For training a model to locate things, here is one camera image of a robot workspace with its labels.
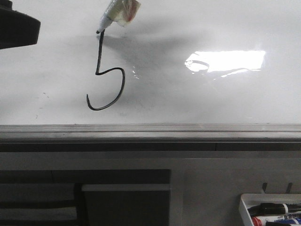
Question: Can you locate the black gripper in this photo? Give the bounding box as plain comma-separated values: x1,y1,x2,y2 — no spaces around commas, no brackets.
0,0,41,49

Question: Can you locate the white taped whiteboard marker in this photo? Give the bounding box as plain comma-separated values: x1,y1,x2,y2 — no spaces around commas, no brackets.
96,0,141,34

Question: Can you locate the white whiteboard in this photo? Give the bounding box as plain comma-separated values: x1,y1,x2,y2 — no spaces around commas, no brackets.
0,0,301,143

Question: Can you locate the dark cabinet panel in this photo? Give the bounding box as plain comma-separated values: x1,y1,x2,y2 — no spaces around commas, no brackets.
82,184,170,226

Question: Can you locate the white marker tray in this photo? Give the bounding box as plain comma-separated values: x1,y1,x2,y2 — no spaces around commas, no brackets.
238,194,301,226

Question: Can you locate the left tray hook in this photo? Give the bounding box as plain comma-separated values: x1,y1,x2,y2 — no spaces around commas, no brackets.
261,182,268,194

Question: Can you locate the red capped marker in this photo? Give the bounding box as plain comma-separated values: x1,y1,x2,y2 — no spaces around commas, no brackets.
252,214,301,226

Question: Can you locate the black capped marker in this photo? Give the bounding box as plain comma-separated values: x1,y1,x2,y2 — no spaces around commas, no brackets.
247,203,301,217

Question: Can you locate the blue capped marker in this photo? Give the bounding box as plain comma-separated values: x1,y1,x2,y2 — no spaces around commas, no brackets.
265,218,301,226

